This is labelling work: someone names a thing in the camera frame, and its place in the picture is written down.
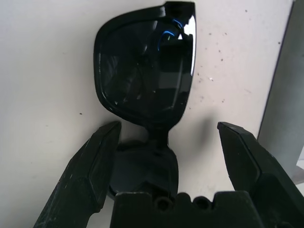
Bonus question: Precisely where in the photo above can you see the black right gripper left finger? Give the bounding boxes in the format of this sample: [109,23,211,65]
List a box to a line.
[33,120,123,228]

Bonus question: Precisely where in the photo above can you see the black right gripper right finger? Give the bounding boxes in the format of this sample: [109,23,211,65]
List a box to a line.
[217,121,304,228]

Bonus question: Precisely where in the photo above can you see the black sunglasses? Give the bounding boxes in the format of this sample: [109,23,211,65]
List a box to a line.
[93,1,197,200]

